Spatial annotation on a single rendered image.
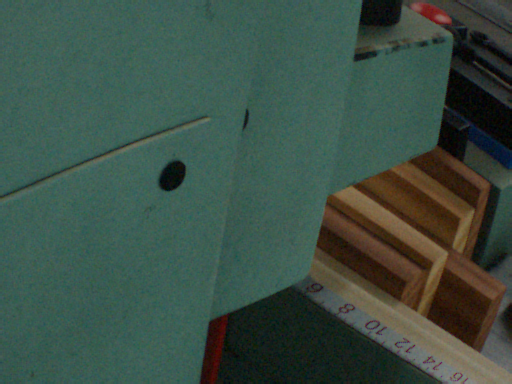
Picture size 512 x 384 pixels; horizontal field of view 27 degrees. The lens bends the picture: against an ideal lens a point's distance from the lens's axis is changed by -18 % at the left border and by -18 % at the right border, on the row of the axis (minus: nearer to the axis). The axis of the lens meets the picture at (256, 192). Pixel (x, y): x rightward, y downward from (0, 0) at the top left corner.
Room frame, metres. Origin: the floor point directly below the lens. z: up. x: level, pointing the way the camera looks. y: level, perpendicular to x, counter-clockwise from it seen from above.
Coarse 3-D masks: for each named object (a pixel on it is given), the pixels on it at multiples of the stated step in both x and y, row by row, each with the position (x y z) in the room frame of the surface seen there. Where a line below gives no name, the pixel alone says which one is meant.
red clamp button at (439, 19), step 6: (414, 6) 0.66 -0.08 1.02; (420, 6) 0.67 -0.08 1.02; (426, 6) 0.67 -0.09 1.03; (432, 6) 0.68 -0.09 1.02; (420, 12) 0.66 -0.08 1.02; (426, 12) 0.66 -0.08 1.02; (432, 12) 0.66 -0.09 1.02; (438, 12) 0.67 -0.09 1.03; (444, 12) 0.67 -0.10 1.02; (432, 18) 0.65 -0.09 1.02; (438, 18) 0.66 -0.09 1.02; (444, 18) 0.66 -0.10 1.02; (438, 24) 0.65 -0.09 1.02; (444, 24) 0.65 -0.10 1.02; (450, 24) 0.66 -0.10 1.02
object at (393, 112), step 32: (384, 32) 0.48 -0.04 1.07; (416, 32) 0.50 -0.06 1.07; (448, 32) 0.51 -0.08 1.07; (352, 64) 0.45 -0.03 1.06; (384, 64) 0.47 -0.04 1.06; (416, 64) 0.49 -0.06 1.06; (448, 64) 0.51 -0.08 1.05; (352, 96) 0.45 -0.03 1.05; (384, 96) 0.47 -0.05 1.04; (416, 96) 0.49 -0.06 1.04; (352, 128) 0.45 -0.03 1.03; (384, 128) 0.47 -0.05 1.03; (416, 128) 0.49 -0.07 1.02; (352, 160) 0.46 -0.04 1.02; (384, 160) 0.48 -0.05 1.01
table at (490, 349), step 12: (492, 264) 0.58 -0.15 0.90; (504, 264) 0.58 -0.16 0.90; (504, 276) 0.57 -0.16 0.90; (504, 300) 0.54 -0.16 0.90; (504, 312) 0.53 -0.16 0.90; (504, 324) 0.51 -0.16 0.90; (492, 336) 0.50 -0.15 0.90; (504, 336) 0.50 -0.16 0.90; (228, 348) 0.46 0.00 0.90; (492, 348) 0.49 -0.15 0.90; (504, 348) 0.49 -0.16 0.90; (228, 360) 0.46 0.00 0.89; (240, 360) 0.46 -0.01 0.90; (492, 360) 0.47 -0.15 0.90; (504, 360) 0.47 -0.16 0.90; (228, 372) 0.46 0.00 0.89; (240, 372) 0.45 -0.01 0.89; (252, 372) 0.45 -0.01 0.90; (264, 372) 0.45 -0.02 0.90
